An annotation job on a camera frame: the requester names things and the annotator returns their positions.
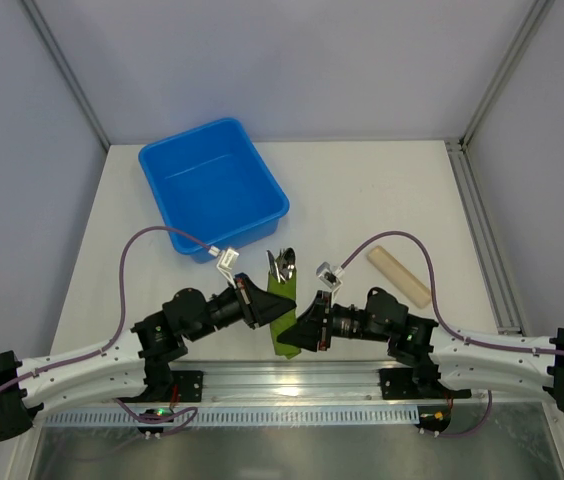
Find green paper napkin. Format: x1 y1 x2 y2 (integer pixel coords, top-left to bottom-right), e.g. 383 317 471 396
267 273 301 360

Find beige cutlery tray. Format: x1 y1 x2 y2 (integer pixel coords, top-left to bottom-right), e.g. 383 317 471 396
367 246 432 309

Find silver spoon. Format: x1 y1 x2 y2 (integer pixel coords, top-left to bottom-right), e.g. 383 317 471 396
278 247 296 271

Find blue plastic bin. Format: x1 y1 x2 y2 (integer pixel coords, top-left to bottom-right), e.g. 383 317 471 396
138 117 290 264

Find silver table knife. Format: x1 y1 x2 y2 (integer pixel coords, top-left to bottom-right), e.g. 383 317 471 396
267 250 283 283

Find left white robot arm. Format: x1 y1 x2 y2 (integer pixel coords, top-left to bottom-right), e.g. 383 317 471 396
0 274 296 442

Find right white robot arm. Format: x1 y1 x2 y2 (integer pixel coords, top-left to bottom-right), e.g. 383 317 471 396
278 288 564 413

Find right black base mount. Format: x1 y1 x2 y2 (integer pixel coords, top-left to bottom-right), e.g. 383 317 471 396
378 365 472 400

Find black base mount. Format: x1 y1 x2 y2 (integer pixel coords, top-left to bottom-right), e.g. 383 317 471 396
166 370 204 404
378 365 472 400

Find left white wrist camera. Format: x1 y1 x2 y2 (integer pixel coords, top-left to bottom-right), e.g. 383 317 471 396
208 245 239 288

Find aluminium front rail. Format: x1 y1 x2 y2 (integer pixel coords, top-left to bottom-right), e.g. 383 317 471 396
19 360 564 409

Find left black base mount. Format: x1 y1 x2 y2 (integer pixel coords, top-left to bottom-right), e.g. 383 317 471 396
166 370 204 404

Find white slotted cable duct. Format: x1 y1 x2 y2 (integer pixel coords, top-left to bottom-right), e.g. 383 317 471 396
44 404 420 428

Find right aluminium side rail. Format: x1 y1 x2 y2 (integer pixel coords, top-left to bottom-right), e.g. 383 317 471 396
445 140 528 336

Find left aluminium frame post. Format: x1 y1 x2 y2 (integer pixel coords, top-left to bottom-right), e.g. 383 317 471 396
17 0 111 152

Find aluminium frame post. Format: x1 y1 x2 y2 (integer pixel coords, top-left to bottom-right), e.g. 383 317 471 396
459 0 555 150
17 0 111 152

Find right aluminium frame post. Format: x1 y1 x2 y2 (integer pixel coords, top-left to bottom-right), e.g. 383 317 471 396
459 0 555 150

